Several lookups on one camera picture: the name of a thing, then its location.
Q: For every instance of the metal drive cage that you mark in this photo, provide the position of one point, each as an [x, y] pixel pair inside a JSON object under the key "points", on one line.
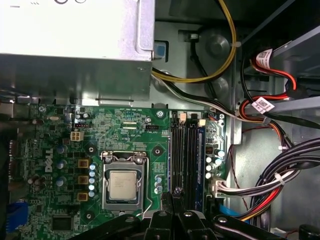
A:
{"points": [[300, 47]]}

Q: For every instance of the metal socket cover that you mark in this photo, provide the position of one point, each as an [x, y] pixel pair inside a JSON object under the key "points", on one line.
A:
{"points": [[122, 205]]}

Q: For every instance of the silver CPU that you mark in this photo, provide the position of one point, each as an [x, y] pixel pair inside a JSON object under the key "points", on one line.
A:
{"points": [[123, 185]]}

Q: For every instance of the grey power supply unit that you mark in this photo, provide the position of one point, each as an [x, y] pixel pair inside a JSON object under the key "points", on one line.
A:
{"points": [[75, 37]]}

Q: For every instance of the black CPU socket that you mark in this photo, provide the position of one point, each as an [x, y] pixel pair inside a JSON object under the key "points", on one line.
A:
{"points": [[123, 167]]}

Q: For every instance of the blue plastic rail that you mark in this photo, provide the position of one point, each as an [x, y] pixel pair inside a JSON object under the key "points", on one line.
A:
{"points": [[232, 212]]}

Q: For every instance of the blue video port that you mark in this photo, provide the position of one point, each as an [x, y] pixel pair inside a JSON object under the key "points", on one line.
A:
{"points": [[17, 215]]}

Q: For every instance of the black-latched RAM slot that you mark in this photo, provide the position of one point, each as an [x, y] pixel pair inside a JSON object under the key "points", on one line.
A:
{"points": [[190, 160], [175, 155]]}

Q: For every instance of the green motherboard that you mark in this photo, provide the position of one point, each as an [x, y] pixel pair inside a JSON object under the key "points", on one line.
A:
{"points": [[120, 130]]}

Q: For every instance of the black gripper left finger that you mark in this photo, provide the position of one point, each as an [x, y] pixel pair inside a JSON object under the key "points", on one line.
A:
{"points": [[160, 227]]}

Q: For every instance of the black PC case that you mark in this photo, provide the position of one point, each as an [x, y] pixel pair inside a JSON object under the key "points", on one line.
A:
{"points": [[215, 45]]}

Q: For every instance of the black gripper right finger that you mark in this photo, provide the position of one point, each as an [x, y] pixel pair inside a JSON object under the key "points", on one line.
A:
{"points": [[190, 227]]}

